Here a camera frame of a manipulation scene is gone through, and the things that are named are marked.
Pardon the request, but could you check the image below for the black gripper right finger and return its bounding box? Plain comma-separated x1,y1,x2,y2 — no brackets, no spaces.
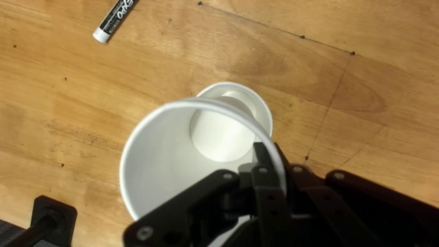
273,142,439,247

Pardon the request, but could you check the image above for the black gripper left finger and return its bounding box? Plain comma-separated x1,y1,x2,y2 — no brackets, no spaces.
122,141,296,247

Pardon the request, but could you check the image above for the white paper cup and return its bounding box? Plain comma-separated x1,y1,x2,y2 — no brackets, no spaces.
119,96,288,225

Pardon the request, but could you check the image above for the black and white marker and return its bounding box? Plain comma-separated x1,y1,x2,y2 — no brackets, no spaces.
92,0,140,45

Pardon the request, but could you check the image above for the black pole with base plate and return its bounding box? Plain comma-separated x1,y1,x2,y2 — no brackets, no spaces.
0,194,78,247

